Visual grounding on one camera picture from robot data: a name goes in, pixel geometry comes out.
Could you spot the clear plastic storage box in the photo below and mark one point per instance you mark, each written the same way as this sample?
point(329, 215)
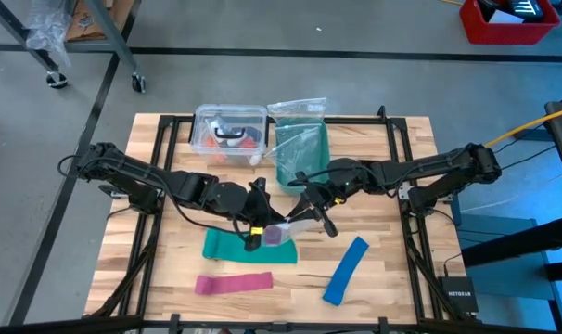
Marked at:
point(202, 139)

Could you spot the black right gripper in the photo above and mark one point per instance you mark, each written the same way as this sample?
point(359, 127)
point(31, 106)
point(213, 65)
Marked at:
point(346, 174)

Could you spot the blue elastic bandage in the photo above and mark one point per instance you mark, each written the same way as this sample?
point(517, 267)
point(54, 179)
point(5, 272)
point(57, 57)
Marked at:
point(346, 271)

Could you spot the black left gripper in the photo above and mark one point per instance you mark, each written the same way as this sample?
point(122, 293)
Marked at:
point(241, 201)

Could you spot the pink elastic bandage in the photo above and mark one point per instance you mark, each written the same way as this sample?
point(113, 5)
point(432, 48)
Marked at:
point(234, 283)

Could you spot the teal plastic basket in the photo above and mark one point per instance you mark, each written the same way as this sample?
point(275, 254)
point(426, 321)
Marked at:
point(309, 139)

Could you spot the crumpled clear plastic wrap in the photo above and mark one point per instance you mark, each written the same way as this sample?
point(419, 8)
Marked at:
point(47, 28)

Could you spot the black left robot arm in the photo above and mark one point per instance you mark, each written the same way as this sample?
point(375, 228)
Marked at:
point(132, 169)

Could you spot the black aluminium table frame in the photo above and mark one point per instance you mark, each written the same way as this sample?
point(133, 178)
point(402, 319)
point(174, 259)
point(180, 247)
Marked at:
point(355, 120)

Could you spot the brown cardboard box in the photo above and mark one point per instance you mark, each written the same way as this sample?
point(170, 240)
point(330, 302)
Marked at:
point(84, 28)

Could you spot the red plastic crate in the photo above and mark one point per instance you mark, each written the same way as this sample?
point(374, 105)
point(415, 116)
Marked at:
point(494, 34)

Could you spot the green elastic bandage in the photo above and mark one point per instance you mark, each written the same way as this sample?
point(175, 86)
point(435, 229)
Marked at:
point(281, 255)

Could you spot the black Netgear network switch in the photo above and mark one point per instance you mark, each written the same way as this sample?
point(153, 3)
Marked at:
point(458, 294)

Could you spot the clear zip bag white label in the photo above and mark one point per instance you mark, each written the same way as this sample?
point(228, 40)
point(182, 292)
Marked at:
point(299, 107)

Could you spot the clear plastic zip bag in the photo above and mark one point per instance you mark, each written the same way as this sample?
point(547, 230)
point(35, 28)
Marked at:
point(299, 229)

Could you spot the white bandage roll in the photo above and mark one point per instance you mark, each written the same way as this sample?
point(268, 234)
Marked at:
point(256, 160)

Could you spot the purple elastic bandage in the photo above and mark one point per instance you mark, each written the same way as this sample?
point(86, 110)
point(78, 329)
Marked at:
point(274, 235)

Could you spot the metal cart with wheels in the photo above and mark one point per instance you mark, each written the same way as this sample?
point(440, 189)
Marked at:
point(118, 46)

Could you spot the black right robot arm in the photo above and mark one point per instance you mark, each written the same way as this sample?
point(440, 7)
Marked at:
point(429, 162)

